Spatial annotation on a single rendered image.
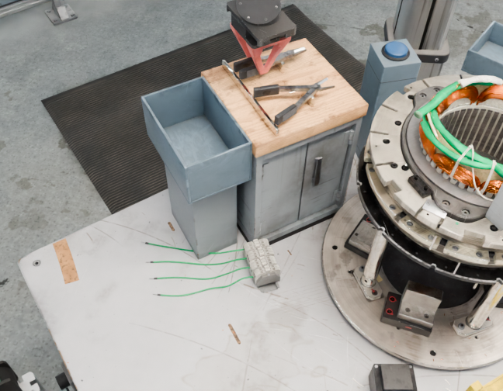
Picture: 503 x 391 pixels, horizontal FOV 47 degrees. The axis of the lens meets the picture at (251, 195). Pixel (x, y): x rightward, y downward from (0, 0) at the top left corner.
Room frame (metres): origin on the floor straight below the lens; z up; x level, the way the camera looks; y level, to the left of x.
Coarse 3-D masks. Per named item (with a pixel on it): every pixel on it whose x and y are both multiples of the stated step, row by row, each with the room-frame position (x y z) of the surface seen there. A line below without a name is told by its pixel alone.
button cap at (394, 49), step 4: (388, 44) 0.86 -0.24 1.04; (392, 44) 0.86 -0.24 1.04; (396, 44) 0.86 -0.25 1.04; (400, 44) 0.86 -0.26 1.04; (404, 44) 0.86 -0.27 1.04; (388, 48) 0.85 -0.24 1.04; (392, 48) 0.85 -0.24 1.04; (396, 48) 0.85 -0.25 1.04; (400, 48) 0.85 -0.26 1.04; (404, 48) 0.85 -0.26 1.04; (388, 52) 0.84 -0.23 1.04; (392, 52) 0.84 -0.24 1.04; (396, 52) 0.84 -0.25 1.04; (400, 52) 0.84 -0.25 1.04; (404, 52) 0.84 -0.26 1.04; (392, 56) 0.83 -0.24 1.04; (396, 56) 0.83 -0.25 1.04; (400, 56) 0.83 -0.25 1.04; (404, 56) 0.84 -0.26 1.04
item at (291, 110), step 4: (292, 104) 0.64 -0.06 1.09; (288, 108) 0.63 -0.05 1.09; (292, 108) 0.64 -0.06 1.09; (296, 108) 0.64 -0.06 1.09; (280, 112) 0.62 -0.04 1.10; (284, 112) 0.62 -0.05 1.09; (288, 112) 0.63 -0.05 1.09; (292, 112) 0.63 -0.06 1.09; (296, 112) 0.64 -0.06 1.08; (276, 116) 0.62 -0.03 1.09; (280, 116) 0.62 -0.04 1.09; (284, 116) 0.62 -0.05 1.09; (288, 116) 0.63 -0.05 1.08; (276, 120) 0.62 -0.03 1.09; (280, 120) 0.62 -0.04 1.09; (284, 120) 0.62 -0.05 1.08; (276, 124) 0.61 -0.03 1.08
